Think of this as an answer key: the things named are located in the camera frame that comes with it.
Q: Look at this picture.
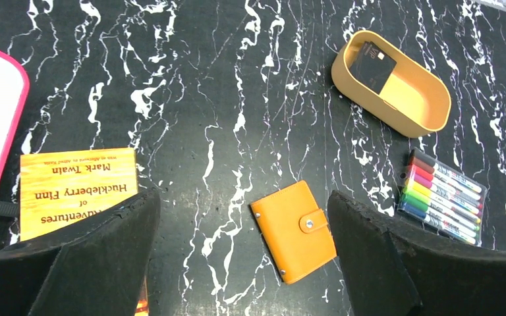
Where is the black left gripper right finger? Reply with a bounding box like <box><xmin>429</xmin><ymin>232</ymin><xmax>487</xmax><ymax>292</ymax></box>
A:
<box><xmin>327</xmin><ymin>191</ymin><xmax>506</xmax><ymax>315</ymax></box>

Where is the pack of coloured markers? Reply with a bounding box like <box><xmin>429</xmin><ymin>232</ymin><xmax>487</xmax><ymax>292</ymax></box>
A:
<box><xmin>397</xmin><ymin>148</ymin><xmax>488</xmax><ymax>246</ymax></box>

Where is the orange leather card holder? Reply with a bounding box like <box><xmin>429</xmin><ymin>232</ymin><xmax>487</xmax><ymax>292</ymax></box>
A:
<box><xmin>250</xmin><ymin>180</ymin><xmax>337</xmax><ymax>284</ymax></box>

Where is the yellow oval tray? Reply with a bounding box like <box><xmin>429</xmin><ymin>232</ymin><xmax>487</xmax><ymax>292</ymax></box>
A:
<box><xmin>331</xmin><ymin>30</ymin><xmax>451</xmax><ymax>138</ymax></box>

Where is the orange Huckleberry Finn book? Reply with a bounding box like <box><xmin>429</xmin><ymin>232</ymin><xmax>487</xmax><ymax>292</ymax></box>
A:
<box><xmin>20</xmin><ymin>147</ymin><xmax>150</xmax><ymax>315</ymax></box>

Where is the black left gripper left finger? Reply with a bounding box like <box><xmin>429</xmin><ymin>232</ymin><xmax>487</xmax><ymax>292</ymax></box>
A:
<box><xmin>0</xmin><ymin>189</ymin><xmax>161</xmax><ymax>315</ymax></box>

